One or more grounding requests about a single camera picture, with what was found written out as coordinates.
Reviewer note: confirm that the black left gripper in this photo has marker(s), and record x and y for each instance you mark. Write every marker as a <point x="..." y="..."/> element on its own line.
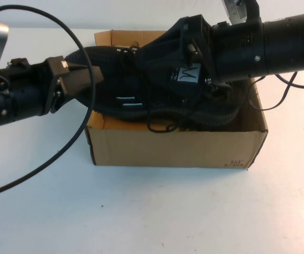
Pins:
<point x="56" y="79"/>

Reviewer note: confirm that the brown cardboard shoe box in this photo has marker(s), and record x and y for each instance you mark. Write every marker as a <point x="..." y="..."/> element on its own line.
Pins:
<point x="167" y="150"/>

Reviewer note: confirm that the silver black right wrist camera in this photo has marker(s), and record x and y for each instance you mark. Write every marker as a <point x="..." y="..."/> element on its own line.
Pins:
<point x="236" y="10"/>

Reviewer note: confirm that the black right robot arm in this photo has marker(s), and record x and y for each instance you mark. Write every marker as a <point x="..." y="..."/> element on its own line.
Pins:
<point x="291" y="42"/>

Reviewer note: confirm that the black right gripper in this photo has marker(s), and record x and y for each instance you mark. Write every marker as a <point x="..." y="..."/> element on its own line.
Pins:
<point x="236" y="50"/>

